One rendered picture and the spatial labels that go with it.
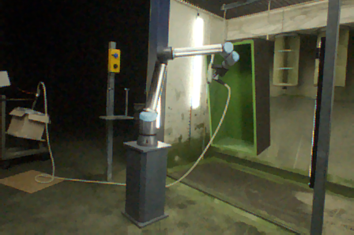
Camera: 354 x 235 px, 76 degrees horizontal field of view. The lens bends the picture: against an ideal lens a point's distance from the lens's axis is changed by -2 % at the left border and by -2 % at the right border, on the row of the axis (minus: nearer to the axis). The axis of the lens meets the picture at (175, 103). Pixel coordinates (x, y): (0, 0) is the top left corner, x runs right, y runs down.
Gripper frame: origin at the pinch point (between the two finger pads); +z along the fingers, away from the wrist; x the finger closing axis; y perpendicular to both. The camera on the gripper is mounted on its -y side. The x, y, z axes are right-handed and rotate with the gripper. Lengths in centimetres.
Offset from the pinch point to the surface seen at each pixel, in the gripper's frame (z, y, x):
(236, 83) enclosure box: 13, 43, 31
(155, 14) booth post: 17, -81, 74
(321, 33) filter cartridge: -68, 107, 99
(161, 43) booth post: 34, -58, 51
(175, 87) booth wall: 68, -15, 29
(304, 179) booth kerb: 31, 165, -40
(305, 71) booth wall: -16, 142, 102
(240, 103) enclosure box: 24, 59, 16
